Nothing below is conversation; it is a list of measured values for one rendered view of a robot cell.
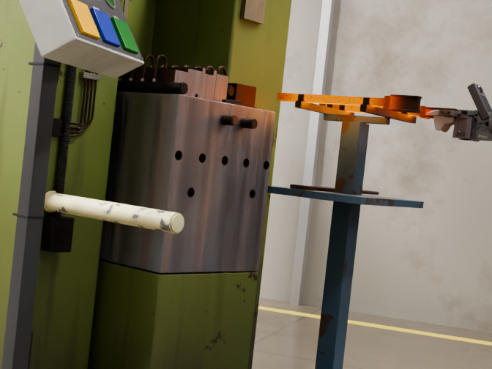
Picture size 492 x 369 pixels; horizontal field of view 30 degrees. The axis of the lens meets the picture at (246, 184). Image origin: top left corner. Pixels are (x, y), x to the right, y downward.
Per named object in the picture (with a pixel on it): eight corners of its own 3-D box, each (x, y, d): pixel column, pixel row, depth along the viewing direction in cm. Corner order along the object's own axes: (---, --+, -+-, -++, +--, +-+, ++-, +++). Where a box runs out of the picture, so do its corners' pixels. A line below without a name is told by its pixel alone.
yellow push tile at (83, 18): (101, 38, 182) (87, 4, 183) (84, 32, 175) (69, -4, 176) (93, 42, 183) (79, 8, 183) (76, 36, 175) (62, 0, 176)
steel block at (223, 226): (259, 271, 256) (276, 112, 255) (160, 273, 227) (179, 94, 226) (125, 243, 292) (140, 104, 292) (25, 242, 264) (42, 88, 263)
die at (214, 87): (225, 105, 248) (228, 73, 248) (173, 95, 233) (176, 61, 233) (122, 99, 275) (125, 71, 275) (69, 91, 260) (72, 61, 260)
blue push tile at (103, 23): (121, 45, 192) (108, 13, 193) (106, 40, 185) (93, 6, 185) (113, 49, 193) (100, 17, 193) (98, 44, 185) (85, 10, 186)
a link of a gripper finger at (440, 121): (421, 129, 265) (451, 131, 260) (423, 108, 265) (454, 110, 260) (425, 129, 267) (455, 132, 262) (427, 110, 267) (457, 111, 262)
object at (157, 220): (185, 236, 197) (187, 211, 197) (168, 236, 193) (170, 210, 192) (58, 212, 225) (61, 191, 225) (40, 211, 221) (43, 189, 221)
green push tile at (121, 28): (139, 53, 201) (127, 22, 202) (126, 48, 194) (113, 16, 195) (132, 56, 202) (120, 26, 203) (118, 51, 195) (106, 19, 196)
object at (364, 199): (423, 208, 276) (424, 201, 276) (360, 204, 243) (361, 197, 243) (336, 197, 293) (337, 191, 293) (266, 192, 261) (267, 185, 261)
